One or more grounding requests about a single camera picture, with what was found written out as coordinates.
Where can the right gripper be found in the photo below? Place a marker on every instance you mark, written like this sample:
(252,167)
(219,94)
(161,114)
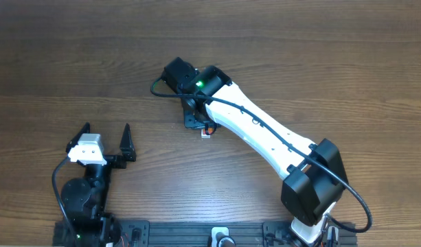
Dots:
(190,120)

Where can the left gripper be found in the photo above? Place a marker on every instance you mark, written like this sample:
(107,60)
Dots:
(115,162)

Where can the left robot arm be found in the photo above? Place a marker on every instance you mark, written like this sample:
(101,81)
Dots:
(76,197)

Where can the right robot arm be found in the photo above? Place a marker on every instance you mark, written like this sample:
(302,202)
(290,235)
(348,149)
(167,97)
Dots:
(258,127)

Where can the white cube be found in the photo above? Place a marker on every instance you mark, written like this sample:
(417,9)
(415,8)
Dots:
(205,136)

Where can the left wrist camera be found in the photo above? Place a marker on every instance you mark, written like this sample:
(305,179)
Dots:
(88,149)

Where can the mounting rail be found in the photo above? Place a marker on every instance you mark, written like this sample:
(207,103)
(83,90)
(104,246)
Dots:
(182,235)

